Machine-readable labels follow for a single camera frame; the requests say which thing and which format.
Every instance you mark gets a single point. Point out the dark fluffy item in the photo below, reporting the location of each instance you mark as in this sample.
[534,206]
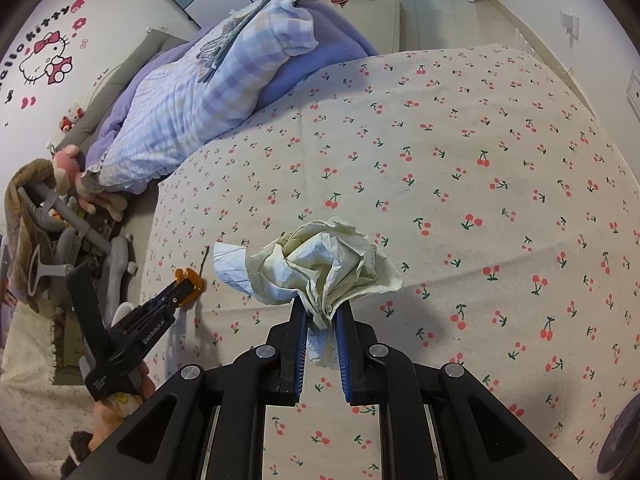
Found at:
[77,447]

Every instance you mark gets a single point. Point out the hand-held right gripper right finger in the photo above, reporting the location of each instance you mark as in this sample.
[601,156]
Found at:
[341,350]

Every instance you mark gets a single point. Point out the white wall socket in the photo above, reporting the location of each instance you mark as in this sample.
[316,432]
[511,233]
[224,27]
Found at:
[570,25]
[635,92]

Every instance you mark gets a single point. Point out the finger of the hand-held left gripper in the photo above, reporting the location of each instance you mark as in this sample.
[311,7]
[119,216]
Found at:
[175,307]
[167,297]

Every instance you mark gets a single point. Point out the blue plaid blanket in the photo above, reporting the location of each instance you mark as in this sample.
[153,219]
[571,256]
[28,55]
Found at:
[200,105]

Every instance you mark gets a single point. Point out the thin dark hairpin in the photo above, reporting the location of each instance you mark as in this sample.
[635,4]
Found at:
[204,262]

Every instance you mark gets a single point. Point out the cherry print tablecloth table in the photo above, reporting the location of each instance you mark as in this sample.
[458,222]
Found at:
[450,160]

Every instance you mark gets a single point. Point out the purple blanket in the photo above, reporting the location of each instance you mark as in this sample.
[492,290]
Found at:
[330,45]

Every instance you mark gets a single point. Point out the grey striped scarf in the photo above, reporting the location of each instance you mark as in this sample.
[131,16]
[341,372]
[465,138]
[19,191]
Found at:
[220,45]

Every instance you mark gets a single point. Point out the pink plush toy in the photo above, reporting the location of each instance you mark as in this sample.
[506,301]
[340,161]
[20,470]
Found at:
[65,162]

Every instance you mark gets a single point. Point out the cartoon cat wall sticker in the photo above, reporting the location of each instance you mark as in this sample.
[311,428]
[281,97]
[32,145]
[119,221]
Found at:
[47,60]

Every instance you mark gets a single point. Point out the brown fleece blanket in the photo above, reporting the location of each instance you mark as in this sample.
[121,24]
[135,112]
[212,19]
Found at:
[25,240]

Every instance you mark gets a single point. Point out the white lace edged cloth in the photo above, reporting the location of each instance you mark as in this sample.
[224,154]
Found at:
[25,345]

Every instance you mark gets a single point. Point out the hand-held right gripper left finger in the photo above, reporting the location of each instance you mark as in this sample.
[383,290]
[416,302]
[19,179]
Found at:
[301,340]

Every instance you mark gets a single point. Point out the person's left hand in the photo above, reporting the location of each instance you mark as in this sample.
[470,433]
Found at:
[145,379]

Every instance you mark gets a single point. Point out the cream cloth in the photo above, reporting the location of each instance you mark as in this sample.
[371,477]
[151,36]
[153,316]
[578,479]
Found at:
[320,265]

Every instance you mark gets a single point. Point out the pale floral cloth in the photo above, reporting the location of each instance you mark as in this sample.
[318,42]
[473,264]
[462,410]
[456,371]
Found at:
[35,420]

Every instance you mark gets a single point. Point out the small red plush toy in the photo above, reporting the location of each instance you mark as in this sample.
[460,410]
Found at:
[71,120]

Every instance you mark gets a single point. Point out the dark round disc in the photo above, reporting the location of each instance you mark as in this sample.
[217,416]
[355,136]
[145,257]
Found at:
[620,440]

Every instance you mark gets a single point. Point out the white bed base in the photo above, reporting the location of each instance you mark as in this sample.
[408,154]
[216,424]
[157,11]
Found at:
[375,20]

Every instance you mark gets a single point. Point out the person's left forearm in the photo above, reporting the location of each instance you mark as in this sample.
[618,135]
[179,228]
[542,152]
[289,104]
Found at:
[117,412]

